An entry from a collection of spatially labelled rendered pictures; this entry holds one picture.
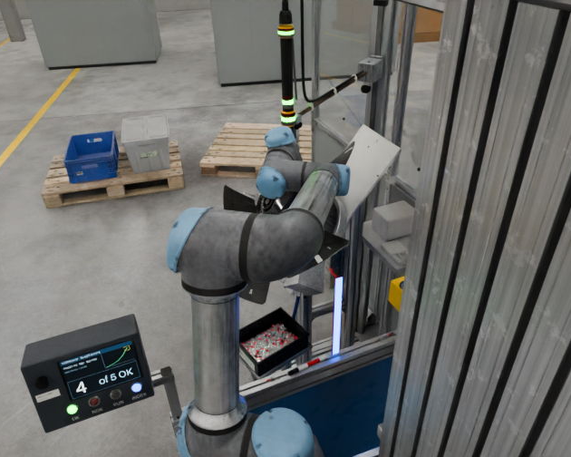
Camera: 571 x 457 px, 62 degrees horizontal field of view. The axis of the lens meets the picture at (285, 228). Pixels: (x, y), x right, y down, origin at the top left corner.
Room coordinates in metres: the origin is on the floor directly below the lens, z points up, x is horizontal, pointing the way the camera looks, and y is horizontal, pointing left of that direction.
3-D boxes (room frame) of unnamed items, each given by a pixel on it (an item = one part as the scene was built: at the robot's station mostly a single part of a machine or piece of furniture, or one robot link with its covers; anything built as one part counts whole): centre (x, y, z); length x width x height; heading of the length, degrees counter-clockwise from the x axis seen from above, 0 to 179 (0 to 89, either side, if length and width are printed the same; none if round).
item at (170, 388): (0.85, 0.34, 0.96); 0.03 x 0.03 x 0.20; 22
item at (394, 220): (1.77, -0.49, 0.92); 0.17 x 0.16 x 0.11; 112
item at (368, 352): (1.01, -0.06, 0.82); 0.90 x 0.04 x 0.08; 112
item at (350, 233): (1.63, -0.28, 0.58); 0.09 x 0.05 x 1.15; 22
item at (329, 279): (1.71, -0.25, 0.73); 0.15 x 0.09 x 0.22; 112
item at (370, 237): (1.69, -0.49, 0.85); 0.36 x 0.24 x 0.03; 22
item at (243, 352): (1.14, 0.07, 0.85); 0.22 x 0.17 x 0.07; 126
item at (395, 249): (1.58, -0.47, 0.87); 0.15 x 0.09 x 0.02; 22
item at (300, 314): (1.54, -0.07, 0.46); 0.09 x 0.05 x 0.91; 22
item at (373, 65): (1.90, -0.36, 1.54); 0.10 x 0.07 x 0.09; 147
